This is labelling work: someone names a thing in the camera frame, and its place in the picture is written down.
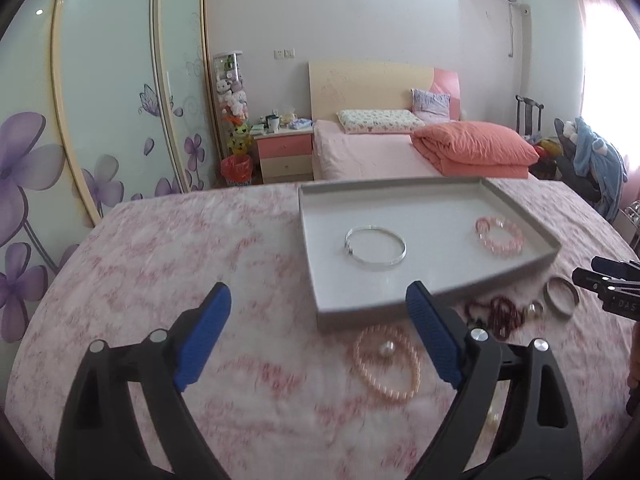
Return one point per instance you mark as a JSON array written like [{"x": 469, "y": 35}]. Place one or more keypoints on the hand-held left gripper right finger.
[{"x": 432, "y": 335}]

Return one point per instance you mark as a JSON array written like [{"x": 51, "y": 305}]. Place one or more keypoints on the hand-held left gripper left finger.
[{"x": 205, "y": 335}]

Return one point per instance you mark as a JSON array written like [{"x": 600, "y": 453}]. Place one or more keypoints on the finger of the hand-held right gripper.
[
  {"x": 600, "y": 281},
  {"x": 612, "y": 265}
]

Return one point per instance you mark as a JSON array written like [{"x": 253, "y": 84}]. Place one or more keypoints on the grey jewelry tray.
[{"x": 430, "y": 210}]

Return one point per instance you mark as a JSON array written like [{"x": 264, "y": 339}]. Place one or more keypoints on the wide silver bangle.
[{"x": 550, "y": 305}]

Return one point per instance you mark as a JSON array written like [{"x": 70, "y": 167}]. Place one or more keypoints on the pink floral bedsheet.
[{"x": 200, "y": 240}]

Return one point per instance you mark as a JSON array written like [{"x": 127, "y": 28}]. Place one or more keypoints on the blue plush garment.
[{"x": 597, "y": 160}]

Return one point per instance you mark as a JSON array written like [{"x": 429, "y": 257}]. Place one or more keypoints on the grey chair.
[{"x": 567, "y": 165}]

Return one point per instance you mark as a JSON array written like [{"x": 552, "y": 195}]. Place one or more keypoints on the thin silver bangle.
[{"x": 349, "y": 250}]

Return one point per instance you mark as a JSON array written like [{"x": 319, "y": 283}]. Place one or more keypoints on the colourful toys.
[{"x": 545, "y": 147}]

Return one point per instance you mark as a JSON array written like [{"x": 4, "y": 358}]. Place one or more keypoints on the red trash bin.
[{"x": 236, "y": 170}]

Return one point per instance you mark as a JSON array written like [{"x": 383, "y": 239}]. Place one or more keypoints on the dark wooden chair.
[{"x": 527, "y": 115}]

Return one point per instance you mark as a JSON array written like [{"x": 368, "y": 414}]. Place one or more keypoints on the folded orange quilt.
[{"x": 475, "y": 147}]

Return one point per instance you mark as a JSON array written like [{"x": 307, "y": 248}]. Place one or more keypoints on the pink bed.
[{"x": 360, "y": 155}]

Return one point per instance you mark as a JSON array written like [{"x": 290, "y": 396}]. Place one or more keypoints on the pink and beige nightstand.
[{"x": 282, "y": 152}]

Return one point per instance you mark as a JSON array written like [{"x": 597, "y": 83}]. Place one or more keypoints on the floral pillow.
[{"x": 380, "y": 121}]

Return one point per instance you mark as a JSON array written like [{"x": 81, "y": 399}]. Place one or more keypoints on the purple pillow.
[{"x": 430, "y": 105}]

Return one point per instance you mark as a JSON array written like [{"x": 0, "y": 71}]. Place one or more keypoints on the pink curtain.
[{"x": 592, "y": 35}]

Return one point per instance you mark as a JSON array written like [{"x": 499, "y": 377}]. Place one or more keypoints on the blue tissue pack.
[{"x": 301, "y": 124}]

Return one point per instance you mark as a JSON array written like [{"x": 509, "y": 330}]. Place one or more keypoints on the plush toy display column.
[{"x": 232, "y": 100}]

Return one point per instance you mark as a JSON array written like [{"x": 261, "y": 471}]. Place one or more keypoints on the air conditioner pipe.
[{"x": 511, "y": 30}]

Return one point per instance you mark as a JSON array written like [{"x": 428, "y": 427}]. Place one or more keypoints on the beige and pink headboard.
[{"x": 370, "y": 85}]

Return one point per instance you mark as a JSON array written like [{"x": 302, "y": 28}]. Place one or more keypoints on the flower print sliding wardrobe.
[{"x": 100, "y": 85}]

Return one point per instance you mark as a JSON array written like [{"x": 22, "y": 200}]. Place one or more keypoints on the white wall socket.
[{"x": 285, "y": 53}]

